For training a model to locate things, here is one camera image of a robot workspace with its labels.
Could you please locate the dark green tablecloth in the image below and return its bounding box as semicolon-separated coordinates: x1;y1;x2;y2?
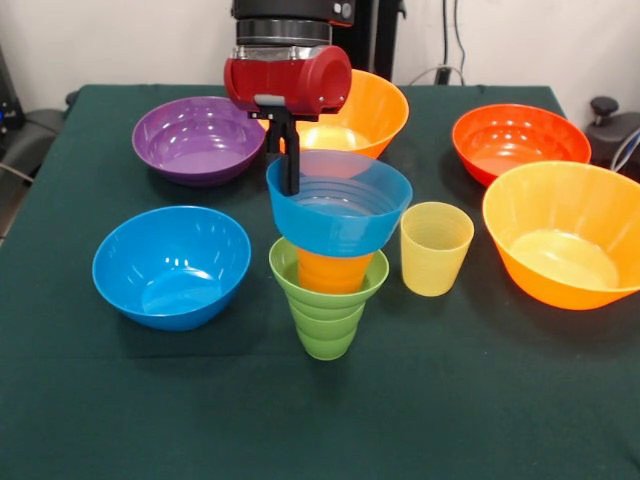
0;83;640;480

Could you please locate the black computer case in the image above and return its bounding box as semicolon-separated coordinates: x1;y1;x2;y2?
0;47;26;156

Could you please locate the yellow plastic cup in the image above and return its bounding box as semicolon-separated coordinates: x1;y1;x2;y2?
399;201;475;298

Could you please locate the purple plastic bowl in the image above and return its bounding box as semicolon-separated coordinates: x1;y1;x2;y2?
131;96;267;189

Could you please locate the black office chair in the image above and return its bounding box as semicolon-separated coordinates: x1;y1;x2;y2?
0;89;81;241

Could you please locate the shallow translucent blue bowl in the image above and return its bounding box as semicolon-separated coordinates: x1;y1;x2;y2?
265;149;414;258

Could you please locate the green plastic cup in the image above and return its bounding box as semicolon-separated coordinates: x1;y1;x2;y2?
291;294;369;362

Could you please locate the large orange plastic bowl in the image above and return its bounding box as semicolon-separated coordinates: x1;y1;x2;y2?
257;68;410;160
482;160;640;311

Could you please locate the red plastic bowl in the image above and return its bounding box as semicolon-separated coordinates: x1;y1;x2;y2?
451;103;593;189

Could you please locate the black chair with knob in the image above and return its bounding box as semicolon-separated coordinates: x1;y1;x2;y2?
585;96;640;182

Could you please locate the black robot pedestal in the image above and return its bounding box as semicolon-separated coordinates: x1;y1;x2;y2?
329;0;407;84

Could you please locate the thin black wall cable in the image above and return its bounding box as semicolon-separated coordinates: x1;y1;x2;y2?
452;0;468;69

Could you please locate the round blue plastic bowl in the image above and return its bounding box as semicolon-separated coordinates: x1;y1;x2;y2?
91;205;253;333

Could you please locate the orange plastic cup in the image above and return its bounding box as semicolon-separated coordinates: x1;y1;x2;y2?
296;248;375;295

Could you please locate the black wall cable with plug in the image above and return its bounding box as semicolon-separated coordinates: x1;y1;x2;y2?
435;0;452;85

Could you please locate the white blue cable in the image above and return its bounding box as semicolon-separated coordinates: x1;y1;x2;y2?
610;127;640;172

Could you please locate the green plastic bowl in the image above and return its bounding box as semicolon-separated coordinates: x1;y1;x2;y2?
268;236;391;314

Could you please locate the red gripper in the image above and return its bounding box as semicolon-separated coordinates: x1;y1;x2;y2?
223;44;354;196

